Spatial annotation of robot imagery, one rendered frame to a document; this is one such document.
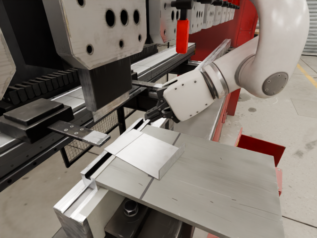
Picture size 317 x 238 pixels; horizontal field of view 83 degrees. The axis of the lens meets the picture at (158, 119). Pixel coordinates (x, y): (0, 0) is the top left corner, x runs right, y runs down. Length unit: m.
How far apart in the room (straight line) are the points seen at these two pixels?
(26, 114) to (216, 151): 0.41
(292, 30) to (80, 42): 0.31
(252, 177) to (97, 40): 0.29
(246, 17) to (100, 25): 2.21
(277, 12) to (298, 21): 0.04
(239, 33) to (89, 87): 2.21
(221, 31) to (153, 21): 2.06
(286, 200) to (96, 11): 1.73
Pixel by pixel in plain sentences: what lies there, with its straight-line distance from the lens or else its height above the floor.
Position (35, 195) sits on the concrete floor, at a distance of 1.80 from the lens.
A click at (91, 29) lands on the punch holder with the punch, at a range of 0.21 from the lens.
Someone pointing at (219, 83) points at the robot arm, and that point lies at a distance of 0.42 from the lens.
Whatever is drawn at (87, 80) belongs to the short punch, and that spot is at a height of 1.15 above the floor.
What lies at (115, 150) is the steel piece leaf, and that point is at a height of 1.00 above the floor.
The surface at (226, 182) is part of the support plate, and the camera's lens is 0.32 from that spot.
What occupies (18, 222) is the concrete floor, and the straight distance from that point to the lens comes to 1.70.
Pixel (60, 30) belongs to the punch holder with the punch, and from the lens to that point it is 0.20.
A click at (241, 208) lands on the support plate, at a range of 0.29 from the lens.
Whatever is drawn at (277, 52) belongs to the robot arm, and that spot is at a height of 1.17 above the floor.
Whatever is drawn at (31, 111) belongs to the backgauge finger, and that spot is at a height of 1.03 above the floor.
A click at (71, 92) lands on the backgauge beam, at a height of 0.98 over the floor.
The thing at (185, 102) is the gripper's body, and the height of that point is 1.04.
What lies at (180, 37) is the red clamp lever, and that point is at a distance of 0.39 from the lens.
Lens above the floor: 1.23
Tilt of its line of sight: 31 degrees down
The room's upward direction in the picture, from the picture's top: straight up
